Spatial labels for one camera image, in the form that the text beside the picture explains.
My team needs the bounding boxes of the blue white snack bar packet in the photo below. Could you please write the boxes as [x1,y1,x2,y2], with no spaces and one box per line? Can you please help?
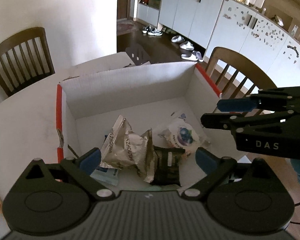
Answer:
[90,134,120,186]

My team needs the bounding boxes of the black snack packet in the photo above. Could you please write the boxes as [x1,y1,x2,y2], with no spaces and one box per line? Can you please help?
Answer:
[150,146,185,186]

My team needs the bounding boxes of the blueberry snack packet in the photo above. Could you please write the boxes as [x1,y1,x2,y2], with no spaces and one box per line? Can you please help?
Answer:
[158,118,211,155]

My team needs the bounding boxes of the silver foil bag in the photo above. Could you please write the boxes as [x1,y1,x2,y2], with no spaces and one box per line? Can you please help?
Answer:
[100,115,157,183]

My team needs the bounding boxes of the wooden chair right side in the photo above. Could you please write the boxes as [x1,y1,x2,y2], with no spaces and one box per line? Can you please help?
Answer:
[205,47,277,99]

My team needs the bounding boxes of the wooden chair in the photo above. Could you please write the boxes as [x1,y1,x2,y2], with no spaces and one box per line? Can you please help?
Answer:
[205,47,277,99]
[0,27,55,97]

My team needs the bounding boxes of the red cardboard shoe box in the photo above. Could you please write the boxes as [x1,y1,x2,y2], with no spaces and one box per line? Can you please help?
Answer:
[56,61,241,193]

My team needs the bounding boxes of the wooden chair far side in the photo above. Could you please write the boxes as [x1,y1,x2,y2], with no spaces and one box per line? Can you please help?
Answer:
[0,27,55,97]

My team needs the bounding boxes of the black slotted stool back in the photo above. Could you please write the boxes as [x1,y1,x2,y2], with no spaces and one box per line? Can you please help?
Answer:
[125,43,150,66]

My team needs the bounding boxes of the white wall cabinet unit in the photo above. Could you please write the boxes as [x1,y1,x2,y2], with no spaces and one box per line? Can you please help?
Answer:
[137,0,300,87]

